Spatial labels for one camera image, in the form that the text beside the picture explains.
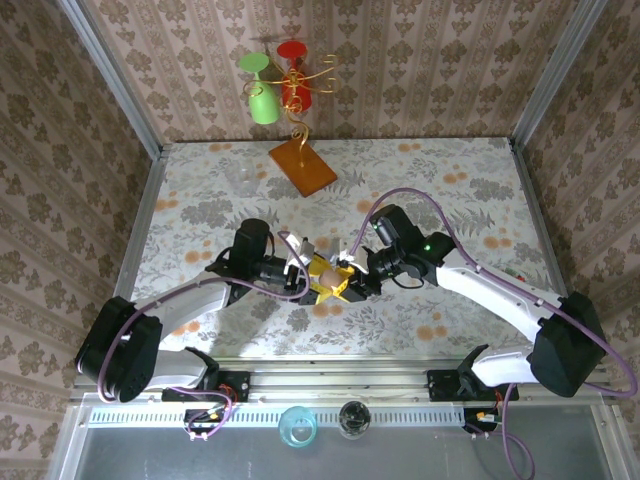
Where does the floral patterned tablecloth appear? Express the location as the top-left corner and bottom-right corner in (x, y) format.
(122, 137), (576, 360)

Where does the clear glass tumbler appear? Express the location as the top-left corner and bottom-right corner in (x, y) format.
(223, 158), (259, 198)

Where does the dark drinking glass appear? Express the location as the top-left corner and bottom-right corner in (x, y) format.
(338, 399), (372, 441)

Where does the blue drinking glass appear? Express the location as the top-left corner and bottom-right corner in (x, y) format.
(278, 404), (319, 449)

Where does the green wine glass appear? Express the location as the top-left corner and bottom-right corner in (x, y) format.
(238, 51), (283, 126)

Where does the black power connector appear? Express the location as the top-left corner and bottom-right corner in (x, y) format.
(183, 407), (229, 442)
(462, 407), (501, 440)

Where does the grey metal panel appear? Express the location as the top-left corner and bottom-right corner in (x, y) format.
(49, 394), (626, 480)

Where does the red wine glass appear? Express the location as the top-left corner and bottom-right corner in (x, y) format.
(276, 41), (315, 112)

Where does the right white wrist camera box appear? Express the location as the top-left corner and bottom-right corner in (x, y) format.
(329, 237), (369, 274)

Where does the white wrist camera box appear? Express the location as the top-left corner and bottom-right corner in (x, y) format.
(282, 234), (317, 275)
(329, 237), (369, 274)

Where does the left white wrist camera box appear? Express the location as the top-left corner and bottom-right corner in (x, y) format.
(282, 234), (317, 275)

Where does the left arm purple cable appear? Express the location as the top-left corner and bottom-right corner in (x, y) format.
(97, 229), (312, 442)

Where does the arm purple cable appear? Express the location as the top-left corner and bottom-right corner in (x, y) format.
(349, 187), (640, 477)
(97, 229), (312, 442)

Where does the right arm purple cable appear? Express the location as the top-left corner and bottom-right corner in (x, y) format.
(349, 187), (640, 477)

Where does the aluminium front rail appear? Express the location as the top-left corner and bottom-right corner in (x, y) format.
(69, 357), (619, 406)

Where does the gold wire glass rack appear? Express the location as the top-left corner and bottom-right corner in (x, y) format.
(243, 53), (340, 199)

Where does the aluminium side rail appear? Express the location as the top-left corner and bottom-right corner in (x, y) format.
(94, 144), (169, 369)
(508, 137), (590, 365)

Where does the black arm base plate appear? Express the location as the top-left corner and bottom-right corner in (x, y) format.
(162, 370), (251, 404)
(426, 368), (521, 403)

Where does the white slotted cable duct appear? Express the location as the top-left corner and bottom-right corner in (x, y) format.
(85, 405), (469, 427)

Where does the aluminium frame post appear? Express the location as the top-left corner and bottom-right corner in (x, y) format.
(55, 0), (166, 161)
(508, 0), (610, 151)

